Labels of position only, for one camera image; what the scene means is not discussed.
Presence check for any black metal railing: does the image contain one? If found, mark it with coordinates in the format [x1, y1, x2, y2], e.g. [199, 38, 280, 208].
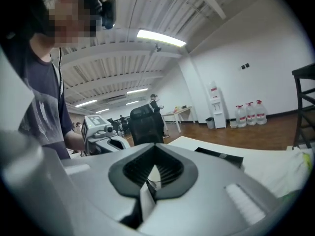
[292, 62, 315, 149]

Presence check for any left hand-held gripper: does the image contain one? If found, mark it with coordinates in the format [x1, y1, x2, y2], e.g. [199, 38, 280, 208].
[81, 115, 131, 156]

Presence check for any white background desk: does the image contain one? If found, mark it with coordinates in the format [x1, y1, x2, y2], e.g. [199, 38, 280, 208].
[162, 106, 197, 134]

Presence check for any person's dark feather-print shirt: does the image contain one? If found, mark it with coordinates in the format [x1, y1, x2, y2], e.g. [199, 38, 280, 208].
[18, 55, 75, 161]

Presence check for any clear water bottle red label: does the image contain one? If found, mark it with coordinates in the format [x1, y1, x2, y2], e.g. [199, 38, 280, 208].
[235, 104, 248, 128]
[254, 99, 268, 125]
[245, 102, 258, 126]

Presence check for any black head-mounted camera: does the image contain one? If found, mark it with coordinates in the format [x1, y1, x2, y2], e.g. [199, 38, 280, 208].
[68, 0, 117, 30]

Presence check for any white headset cord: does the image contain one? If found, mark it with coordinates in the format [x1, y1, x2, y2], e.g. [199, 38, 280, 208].
[57, 47, 65, 103]

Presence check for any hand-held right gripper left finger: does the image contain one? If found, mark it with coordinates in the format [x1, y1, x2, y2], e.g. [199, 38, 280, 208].
[60, 143, 156, 236]

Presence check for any black square tray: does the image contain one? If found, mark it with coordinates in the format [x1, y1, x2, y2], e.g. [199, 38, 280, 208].
[194, 146, 244, 169]

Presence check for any white water dispenser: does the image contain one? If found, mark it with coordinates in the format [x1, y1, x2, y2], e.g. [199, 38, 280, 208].
[208, 81, 227, 129]

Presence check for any black office chair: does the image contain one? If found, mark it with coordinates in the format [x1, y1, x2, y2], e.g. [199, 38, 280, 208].
[129, 104, 165, 147]

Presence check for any person's head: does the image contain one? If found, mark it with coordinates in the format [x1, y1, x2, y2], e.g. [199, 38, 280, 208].
[29, 0, 104, 63]

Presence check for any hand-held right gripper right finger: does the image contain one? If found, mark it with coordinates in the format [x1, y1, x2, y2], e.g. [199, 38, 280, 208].
[139, 143, 280, 236]

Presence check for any clear plastic bag yellow-green print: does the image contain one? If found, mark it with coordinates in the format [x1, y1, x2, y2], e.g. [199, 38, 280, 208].
[246, 148, 315, 199]

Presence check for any person's left forearm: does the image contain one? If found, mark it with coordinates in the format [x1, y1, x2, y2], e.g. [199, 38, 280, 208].
[63, 129, 86, 154]

